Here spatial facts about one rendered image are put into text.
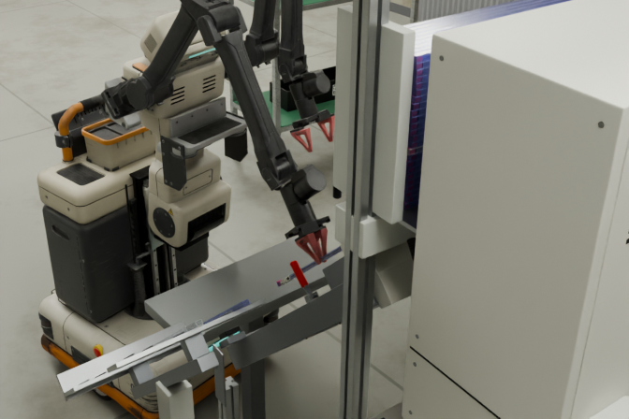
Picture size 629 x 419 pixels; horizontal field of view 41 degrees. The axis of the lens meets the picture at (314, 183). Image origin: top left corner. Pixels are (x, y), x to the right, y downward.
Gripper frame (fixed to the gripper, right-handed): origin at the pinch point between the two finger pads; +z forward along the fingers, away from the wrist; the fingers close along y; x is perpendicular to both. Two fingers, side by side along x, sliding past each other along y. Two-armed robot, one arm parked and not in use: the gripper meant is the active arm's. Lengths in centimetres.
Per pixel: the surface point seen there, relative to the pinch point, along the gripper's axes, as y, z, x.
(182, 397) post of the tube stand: -41.2, 17.0, 8.1
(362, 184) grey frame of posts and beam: -25, -3, -64
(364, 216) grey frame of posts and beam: -24, 2, -60
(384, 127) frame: -23, -9, -73
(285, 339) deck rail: -20.3, 14.2, -7.7
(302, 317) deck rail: -20.4, 11.7, -19.1
